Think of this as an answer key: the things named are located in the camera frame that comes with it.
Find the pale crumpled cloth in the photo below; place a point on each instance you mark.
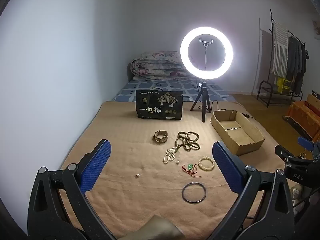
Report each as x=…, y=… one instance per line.
x=297, y=197

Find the blue patterned bedsheet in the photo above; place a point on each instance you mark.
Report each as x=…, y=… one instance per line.
x=130, y=90

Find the phone holder on rod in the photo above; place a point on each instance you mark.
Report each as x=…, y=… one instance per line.
x=206, y=40

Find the white fringed scarf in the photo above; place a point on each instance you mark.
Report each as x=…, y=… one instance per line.
x=280, y=50

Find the wooden board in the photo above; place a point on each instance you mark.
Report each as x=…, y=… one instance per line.
x=313, y=101

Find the dark hanging clothes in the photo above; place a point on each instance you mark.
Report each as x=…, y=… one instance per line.
x=296, y=60

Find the cardboard box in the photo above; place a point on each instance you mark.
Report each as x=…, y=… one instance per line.
x=247, y=145

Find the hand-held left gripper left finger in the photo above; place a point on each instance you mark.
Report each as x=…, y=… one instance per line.
x=97, y=165

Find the black tripod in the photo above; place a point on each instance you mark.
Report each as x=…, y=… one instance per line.
x=204, y=97

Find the dark metal bangle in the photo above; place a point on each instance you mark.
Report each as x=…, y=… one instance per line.
x=182, y=192

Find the black clothes rack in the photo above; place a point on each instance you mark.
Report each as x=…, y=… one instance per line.
x=270, y=45

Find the folded floral quilt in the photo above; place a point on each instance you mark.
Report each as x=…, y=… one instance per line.
x=155, y=65

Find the beige cloth fold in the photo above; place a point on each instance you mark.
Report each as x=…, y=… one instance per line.
x=155, y=230

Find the black snack bag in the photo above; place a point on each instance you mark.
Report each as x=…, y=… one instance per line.
x=160, y=105

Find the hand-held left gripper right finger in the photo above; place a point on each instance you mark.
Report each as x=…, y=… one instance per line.
x=227, y=165

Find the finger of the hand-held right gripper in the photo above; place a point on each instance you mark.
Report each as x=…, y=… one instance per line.
x=306, y=142
x=283, y=153

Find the yellow box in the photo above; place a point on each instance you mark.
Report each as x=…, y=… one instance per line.
x=283, y=85

